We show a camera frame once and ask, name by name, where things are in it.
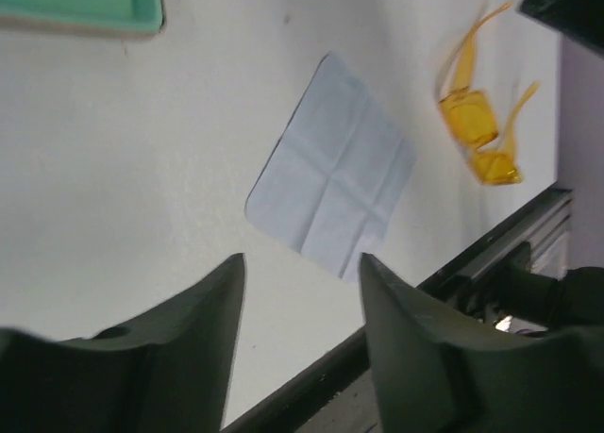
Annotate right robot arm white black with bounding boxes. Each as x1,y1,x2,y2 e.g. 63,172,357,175
519,0,603,327

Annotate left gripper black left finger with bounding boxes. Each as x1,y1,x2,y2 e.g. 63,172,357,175
1,254,245,432

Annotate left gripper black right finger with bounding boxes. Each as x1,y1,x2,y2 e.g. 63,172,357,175
360,255,603,432

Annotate aluminium frame crossbar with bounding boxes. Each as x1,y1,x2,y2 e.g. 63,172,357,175
466,192,573,283

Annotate yellow sunglasses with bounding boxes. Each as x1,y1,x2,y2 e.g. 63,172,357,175
435,2,540,186

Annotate light blue cleaning cloth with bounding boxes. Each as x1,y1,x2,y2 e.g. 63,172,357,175
244,53,415,281

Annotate grey glasses case green lining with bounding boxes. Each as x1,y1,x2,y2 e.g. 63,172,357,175
1,0,164,37

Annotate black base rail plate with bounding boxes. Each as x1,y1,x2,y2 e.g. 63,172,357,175
226,188,572,432

